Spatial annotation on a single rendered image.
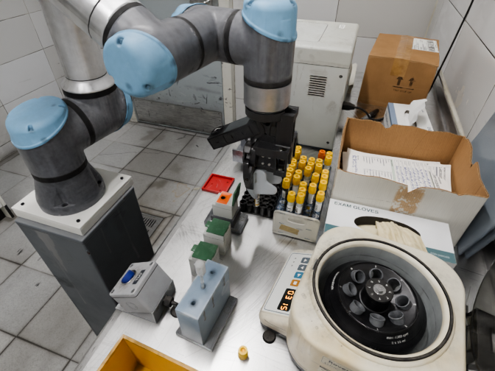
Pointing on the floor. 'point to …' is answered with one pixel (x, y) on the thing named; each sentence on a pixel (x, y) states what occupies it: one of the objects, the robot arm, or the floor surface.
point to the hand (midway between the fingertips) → (253, 192)
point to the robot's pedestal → (93, 256)
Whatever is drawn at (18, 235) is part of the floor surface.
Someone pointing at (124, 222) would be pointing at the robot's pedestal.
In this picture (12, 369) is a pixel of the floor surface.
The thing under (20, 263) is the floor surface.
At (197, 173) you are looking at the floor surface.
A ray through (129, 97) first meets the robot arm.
